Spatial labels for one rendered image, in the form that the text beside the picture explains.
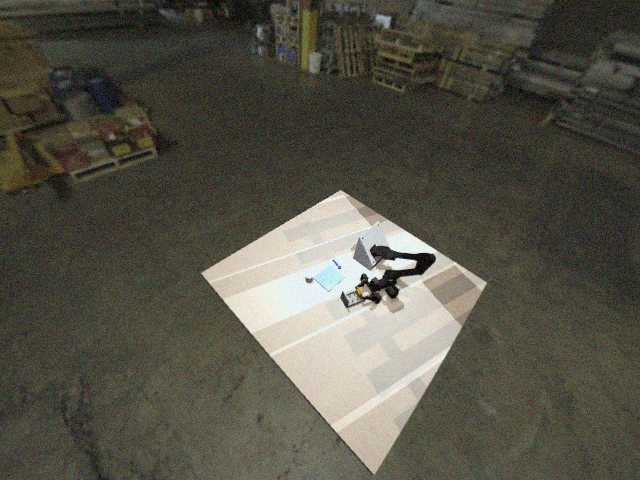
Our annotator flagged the black dish rack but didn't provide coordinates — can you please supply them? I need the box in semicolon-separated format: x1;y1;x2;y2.
340;291;365;308

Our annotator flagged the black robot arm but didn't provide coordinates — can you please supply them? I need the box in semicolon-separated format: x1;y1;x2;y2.
369;244;436;299

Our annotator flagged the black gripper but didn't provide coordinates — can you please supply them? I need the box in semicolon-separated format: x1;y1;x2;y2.
355;273;384;305

